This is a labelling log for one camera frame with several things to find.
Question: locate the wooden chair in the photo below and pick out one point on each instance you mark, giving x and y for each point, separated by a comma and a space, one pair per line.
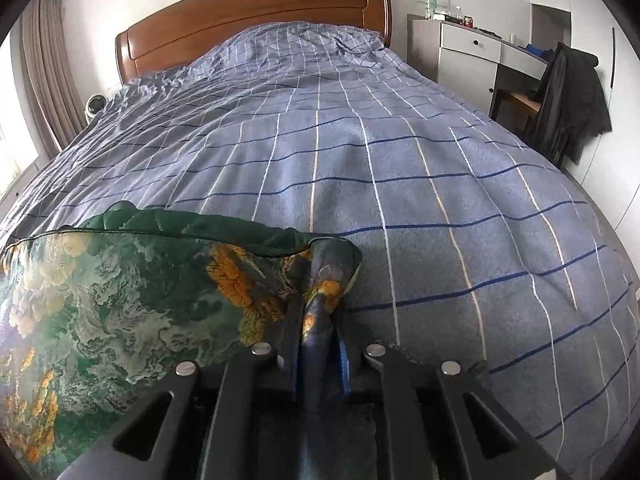
514, 111

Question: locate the blue plaid bed duvet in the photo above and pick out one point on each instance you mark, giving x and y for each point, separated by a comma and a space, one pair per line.
474, 247

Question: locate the beige window curtain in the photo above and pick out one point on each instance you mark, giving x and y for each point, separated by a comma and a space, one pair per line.
52, 95

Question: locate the white desk with drawers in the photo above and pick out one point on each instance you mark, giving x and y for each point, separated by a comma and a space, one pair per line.
474, 65

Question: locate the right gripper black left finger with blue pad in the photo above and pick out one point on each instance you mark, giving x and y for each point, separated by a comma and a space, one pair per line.
233, 420

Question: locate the white round desk fan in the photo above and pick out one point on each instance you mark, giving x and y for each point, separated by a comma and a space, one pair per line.
93, 106

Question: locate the black coat on chair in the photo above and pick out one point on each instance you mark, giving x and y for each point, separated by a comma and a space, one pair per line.
573, 109

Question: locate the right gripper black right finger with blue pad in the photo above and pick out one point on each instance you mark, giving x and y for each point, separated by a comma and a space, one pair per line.
395, 418

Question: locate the green landscape print silk jacket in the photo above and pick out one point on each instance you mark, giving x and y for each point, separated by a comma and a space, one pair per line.
92, 315

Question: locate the brown wooden headboard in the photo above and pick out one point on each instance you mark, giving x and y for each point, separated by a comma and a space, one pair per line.
182, 32

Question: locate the clear bottle on desk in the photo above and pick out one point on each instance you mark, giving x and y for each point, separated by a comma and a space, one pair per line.
430, 7

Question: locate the white wardrobe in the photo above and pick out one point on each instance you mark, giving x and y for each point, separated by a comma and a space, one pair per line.
609, 167

